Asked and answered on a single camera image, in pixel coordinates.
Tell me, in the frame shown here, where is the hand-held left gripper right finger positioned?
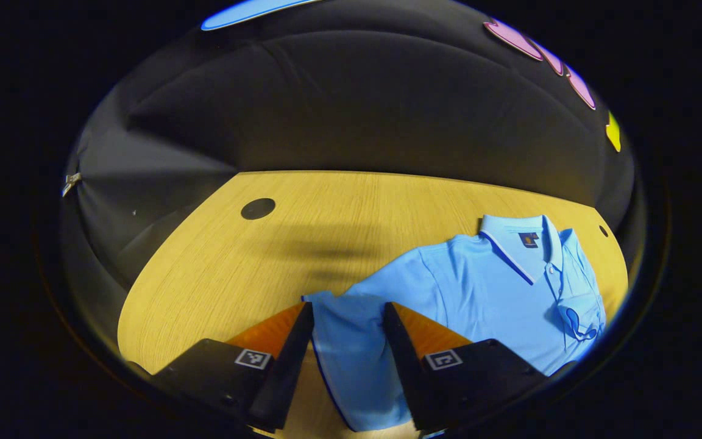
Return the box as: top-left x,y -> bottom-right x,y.
383,301 -> 550,435

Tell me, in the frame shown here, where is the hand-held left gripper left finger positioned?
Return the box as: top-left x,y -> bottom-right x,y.
147,301 -> 315,434

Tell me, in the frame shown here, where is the light blue T-shirt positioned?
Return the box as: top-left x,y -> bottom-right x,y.
301,213 -> 608,432

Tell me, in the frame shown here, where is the black backdrop cloth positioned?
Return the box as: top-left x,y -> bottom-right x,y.
62,0 -> 641,293

